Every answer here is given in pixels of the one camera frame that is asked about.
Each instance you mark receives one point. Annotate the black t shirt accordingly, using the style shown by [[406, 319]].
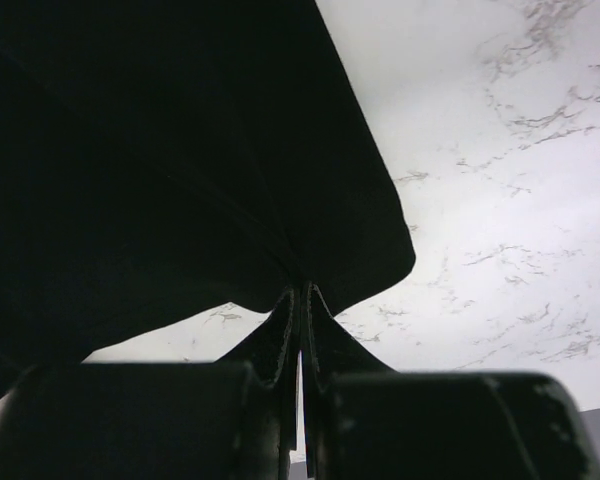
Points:
[[162, 158]]

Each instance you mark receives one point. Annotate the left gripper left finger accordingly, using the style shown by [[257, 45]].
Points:
[[234, 418]]

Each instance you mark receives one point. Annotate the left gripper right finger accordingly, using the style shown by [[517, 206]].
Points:
[[365, 420]]

